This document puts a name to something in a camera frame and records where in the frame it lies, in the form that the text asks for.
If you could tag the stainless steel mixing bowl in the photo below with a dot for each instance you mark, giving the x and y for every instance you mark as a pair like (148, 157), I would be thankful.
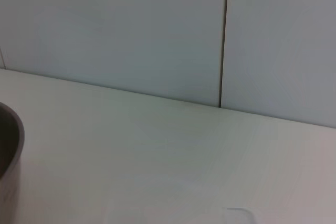
(10, 140)

